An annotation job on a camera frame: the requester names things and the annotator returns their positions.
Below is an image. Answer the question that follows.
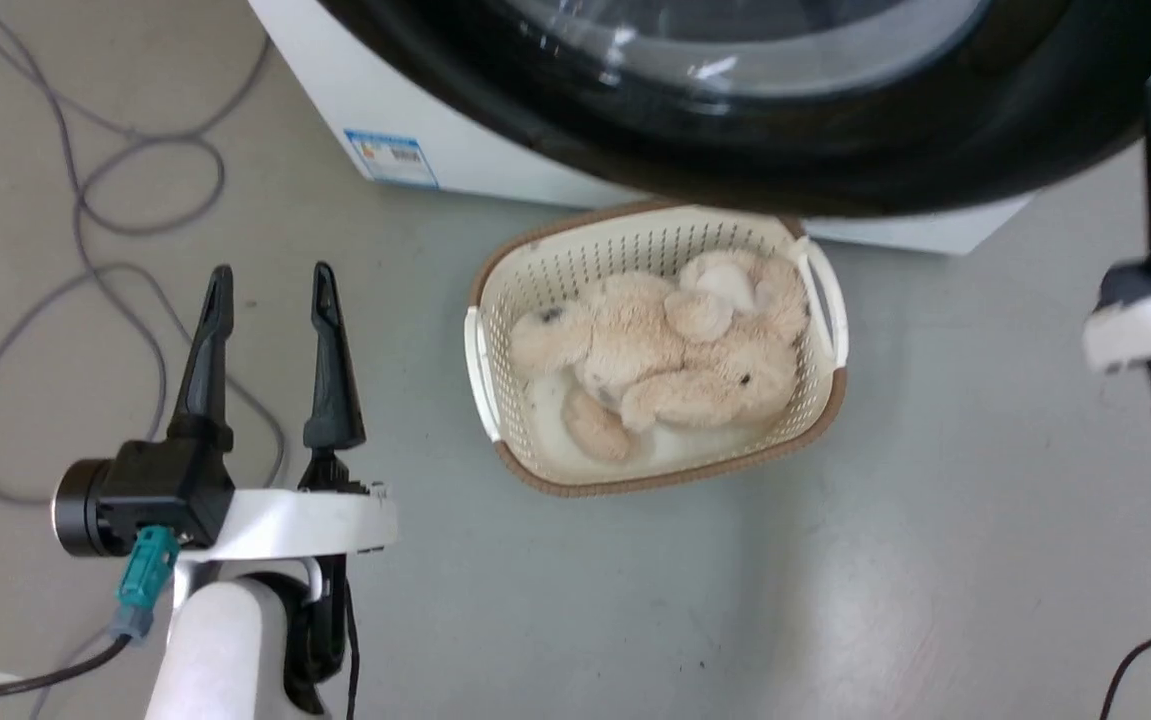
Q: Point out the grey floor cable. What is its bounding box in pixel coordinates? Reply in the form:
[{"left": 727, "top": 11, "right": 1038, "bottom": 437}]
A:
[{"left": 0, "top": 0, "right": 288, "bottom": 506}]

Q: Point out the black round washing machine door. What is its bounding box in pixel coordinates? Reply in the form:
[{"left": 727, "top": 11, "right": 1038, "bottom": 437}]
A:
[{"left": 318, "top": 0, "right": 1151, "bottom": 219}]

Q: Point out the blue white energy label sticker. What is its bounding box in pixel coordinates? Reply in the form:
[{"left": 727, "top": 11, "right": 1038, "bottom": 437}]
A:
[{"left": 344, "top": 128, "right": 440, "bottom": 190}]

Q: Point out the cream brown-rimmed laundry basket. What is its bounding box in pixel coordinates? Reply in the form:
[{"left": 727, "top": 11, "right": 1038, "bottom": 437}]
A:
[{"left": 463, "top": 200, "right": 849, "bottom": 499}]

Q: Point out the black cable with teal connector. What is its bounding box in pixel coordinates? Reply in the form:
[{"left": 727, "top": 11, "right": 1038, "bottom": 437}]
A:
[{"left": 0, "top": 524, "right": 182, "bottom": 702}]

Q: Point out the thin dark red cable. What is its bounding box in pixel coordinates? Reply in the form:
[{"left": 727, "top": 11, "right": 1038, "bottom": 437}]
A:
[{"left": 1098, "top": 622, "right": 1151, "bottom": 720}]

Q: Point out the white washing machine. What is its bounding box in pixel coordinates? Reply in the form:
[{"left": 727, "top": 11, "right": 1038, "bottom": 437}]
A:
[{"left": 247, "top": 0, "right": 1151, "bottom": 257}]

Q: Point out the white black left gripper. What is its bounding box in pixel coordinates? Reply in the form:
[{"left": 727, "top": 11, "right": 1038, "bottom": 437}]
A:
[{"left": 167, "top": 261, "right": 399, "bottom": 717}]

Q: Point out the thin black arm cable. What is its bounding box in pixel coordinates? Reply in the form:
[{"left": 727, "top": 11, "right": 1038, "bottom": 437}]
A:
[{"left": 343, "top": 556, "right": 363, "bottom": 720}]

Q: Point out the beige plush teddy bear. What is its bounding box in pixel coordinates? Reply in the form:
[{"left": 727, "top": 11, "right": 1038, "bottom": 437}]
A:
[
  {"left": 620, "top": 248, "right": 809, "bottom": 433},
  {"left": 508, "top": 272, "right": 681, "bottom": 464}
]

